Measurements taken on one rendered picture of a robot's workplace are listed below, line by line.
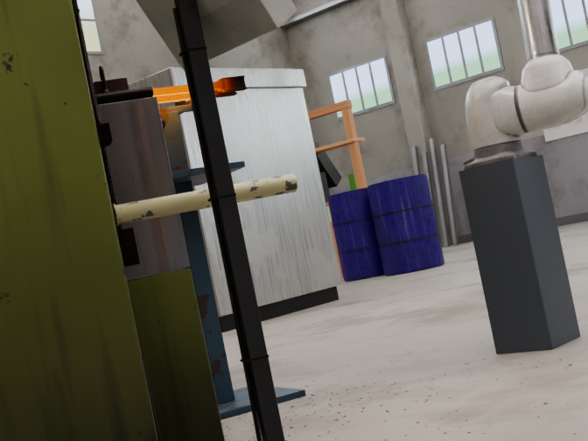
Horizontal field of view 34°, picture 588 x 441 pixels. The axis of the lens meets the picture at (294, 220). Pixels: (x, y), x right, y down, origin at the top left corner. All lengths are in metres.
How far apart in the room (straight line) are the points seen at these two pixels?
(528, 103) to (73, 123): 1.50
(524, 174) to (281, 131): 4.24
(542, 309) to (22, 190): 1.66
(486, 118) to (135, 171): 1.20
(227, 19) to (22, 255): 0.67
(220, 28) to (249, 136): 4.80
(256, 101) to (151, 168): 4.61
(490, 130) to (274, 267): 3.92
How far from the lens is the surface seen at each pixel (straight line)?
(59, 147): 2.19
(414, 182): 9.34
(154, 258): 2.47
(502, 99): 3.14
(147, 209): 2.24
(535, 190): 3.17
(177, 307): 2.48
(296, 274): 7.03
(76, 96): 2.21
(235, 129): 6.85
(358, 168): 11.75
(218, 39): 2.18
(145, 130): 2.51
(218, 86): 3.16
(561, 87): 3.10
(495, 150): 3.14
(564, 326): 3.20
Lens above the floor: 0.47
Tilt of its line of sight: 1 degrees up
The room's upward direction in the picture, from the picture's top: 11 degrees counter-clockwise
